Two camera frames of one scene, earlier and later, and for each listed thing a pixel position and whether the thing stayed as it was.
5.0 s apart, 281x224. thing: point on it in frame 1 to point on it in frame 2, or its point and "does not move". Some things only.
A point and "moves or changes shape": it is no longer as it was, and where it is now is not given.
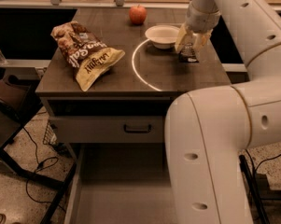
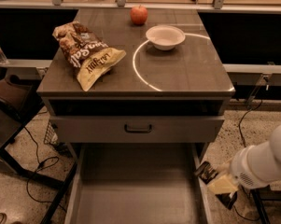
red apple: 137,15 does not move
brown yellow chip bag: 89,59 does not move
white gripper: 201,21 to 242,169
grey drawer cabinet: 127,102 does not move
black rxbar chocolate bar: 188,53 moves or changes shape
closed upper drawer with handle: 110,129 does not move
